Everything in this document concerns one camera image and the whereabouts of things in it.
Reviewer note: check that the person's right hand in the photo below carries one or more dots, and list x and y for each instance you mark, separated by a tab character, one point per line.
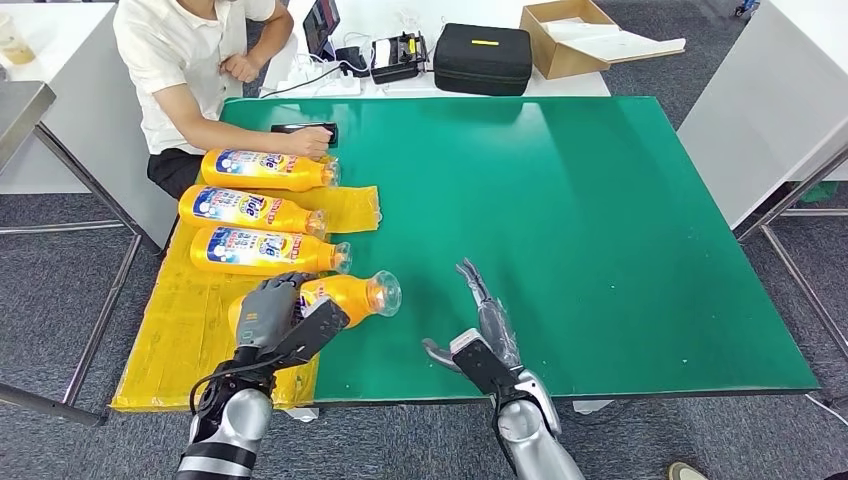
310	142

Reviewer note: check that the person's left hand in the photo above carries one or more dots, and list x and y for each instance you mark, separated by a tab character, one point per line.
240	68

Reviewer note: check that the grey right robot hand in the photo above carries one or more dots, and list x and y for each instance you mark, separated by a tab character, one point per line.
497	328

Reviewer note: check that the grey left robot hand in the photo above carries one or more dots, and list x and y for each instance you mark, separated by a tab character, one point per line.
265	314

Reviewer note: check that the black smartphone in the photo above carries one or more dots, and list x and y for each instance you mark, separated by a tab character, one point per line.
331	129

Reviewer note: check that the orange detergent bottle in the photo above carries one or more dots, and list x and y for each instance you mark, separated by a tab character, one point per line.
265	171
265	252
245	208
358	298

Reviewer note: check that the person's right forearm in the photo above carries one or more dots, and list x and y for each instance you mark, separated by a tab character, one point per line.
212	132

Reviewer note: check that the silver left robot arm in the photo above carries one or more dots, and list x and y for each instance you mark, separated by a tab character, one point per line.
228	424

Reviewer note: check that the person's left forearm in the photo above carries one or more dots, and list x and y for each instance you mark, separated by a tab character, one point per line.
275	36

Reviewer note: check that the person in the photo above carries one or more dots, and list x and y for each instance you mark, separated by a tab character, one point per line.
185	66

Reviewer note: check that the white power strip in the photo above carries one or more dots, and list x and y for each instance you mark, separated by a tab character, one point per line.
331	86

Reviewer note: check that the yellow tape mat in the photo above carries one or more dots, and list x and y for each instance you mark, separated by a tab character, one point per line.
179	331

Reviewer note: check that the black power adapter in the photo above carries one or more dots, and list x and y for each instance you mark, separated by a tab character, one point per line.
352	61

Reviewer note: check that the tablet on stand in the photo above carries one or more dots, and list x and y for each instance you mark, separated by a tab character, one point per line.
320	25

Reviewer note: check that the white table foot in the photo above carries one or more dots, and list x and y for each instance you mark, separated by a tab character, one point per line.
593	407
301	415

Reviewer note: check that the black desktop device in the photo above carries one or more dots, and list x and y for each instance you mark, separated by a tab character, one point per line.
396	60

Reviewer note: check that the white table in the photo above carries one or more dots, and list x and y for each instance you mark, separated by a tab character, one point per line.
573	89
86	139
762	99

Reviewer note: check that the black carrying case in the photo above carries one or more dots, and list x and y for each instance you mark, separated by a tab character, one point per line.
482	61

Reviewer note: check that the plastic drink cup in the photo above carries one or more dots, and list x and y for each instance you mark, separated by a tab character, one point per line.
16	43

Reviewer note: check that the steel table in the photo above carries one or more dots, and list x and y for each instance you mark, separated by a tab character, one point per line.
815	213
20	116

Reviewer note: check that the tan shoe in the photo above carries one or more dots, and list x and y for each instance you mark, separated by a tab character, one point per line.
686	472

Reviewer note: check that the open cardboard box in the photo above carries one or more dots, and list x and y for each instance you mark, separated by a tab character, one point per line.
560	63

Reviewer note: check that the white packing sheet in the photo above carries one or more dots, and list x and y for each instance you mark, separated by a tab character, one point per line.
619	46

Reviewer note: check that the green plastic crate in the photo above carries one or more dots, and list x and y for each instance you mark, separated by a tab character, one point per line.
816	193

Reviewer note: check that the blue trolley leg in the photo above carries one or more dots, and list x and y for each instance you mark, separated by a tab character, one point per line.
745	6

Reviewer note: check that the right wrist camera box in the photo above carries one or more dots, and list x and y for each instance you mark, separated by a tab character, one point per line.
487	368

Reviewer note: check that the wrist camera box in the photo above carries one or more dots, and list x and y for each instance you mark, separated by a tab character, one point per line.
487	368
318	328

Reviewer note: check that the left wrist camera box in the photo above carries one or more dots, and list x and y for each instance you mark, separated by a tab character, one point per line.
318	328

